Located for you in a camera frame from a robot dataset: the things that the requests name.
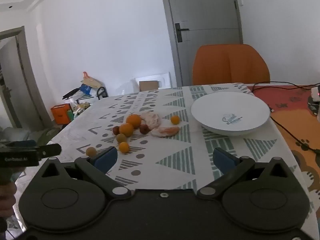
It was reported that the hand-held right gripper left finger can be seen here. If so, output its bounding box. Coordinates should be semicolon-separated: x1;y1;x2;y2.
40;146;132;201

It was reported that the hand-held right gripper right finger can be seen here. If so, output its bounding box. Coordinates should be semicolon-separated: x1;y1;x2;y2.
196;147;292;201

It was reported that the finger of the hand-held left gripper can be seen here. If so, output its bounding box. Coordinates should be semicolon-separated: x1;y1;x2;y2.
37;144;62;158

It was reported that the orange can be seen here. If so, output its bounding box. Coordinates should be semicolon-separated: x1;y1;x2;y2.
119;123;134;138
126;114;142;129

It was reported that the white plate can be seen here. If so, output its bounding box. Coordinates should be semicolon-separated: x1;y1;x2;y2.
191;91;271;136

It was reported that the whole peeled mandarin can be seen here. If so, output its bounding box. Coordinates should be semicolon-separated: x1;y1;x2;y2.
140;112;162;130

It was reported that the peeled mandarin half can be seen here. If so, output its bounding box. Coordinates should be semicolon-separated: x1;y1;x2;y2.
150;126;180;138

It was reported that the person's left hand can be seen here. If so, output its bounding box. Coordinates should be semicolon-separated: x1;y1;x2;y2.
0;180;17;218

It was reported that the orange box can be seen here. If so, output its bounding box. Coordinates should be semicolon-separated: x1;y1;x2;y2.
50;103;72;125

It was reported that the patterned white tablecloth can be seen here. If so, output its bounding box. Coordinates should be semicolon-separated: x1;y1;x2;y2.
10;82;314;233

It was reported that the blue and white bag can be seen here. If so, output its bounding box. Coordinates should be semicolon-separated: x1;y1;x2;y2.
79;83;97;97

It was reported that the orange paw-print mat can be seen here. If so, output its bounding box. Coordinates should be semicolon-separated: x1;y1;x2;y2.
246;84;320;240

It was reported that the brown cardboard sheet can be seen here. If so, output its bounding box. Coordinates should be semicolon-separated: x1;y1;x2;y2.
139;80;159;91

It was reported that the orange chair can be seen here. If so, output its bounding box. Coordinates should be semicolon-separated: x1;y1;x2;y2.
192;44;271;86

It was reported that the white foam board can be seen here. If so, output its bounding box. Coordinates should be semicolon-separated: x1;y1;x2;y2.
132;72;171;92

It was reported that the white device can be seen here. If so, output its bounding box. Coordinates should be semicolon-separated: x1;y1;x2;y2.
307;84;320;121

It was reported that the grey door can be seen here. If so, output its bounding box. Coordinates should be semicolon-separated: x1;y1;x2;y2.
164;0;243;87

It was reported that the black cable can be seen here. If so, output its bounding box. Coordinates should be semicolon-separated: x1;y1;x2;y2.
251;81;320;93
269;108;320;153

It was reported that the grey door frame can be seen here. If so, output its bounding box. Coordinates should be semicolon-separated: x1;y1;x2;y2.
0;26;52;131

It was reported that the beige bag with orange handle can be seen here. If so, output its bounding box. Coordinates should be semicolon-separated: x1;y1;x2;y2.
80;71;103;88

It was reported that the black door handle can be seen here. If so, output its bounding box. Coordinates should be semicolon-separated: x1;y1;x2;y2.
175;23;189;43

